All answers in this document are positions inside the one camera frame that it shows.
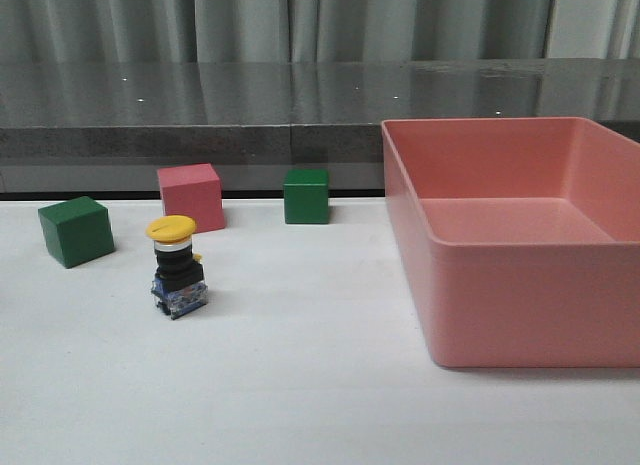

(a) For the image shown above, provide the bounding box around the yellow push button switch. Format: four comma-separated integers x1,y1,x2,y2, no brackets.
145,215,208,320

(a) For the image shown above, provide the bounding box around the green wooden cube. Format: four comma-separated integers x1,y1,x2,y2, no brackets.
283,169,329,224
38,196,115,269

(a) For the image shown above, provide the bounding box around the grey stone counter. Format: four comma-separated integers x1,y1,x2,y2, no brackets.
1,59,639,165

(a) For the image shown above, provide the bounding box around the pink wooden cube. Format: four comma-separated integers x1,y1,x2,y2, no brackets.
157,163,226,233

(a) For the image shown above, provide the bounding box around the pink plastic bin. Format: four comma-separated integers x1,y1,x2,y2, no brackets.
381,117,639,368

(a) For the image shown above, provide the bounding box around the grey curtain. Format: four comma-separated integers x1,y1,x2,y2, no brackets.
1,0,639,64

